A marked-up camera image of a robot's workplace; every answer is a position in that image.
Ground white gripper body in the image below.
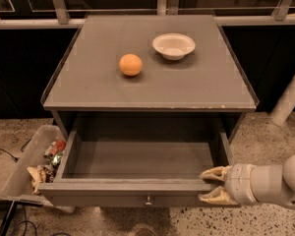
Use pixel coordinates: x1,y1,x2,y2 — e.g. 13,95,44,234
225,163,258,206

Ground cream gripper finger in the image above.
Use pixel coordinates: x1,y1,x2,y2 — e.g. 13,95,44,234
198,186,237,206
200,165,231,182

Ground grey top drawer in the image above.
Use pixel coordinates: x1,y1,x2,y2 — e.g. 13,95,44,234
39,112,233,207

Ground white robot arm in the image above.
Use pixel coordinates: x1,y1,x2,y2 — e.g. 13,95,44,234
199,75,295,210

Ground grey drawer cabinet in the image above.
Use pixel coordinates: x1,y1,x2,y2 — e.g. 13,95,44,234
42,15,259,132

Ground white paper bowl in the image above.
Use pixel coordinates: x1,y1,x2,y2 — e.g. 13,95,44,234
152,33,196,61

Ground orange ball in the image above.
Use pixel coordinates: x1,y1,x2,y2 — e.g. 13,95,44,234
119,54,143,77

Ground green snack packet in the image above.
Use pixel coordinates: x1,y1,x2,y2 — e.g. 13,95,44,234
50,153,63,166

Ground red soda can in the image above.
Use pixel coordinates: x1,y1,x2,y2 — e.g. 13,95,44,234
43,140,66,158

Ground metal window railing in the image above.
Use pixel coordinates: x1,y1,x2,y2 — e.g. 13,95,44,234
0,0,295,30

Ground tan crumpled paper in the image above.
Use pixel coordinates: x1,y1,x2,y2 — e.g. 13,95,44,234
27,165,54,195

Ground clear plastic bin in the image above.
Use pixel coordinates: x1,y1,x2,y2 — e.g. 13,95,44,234
0,125,63,207

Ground black bar on floor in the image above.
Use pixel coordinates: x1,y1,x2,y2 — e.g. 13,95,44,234
0,201,18,236

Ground blue floor cable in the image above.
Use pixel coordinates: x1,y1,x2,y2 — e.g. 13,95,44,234
9,205,73,236

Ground black floor cable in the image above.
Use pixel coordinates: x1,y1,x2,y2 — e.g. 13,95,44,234
0,138,32,163

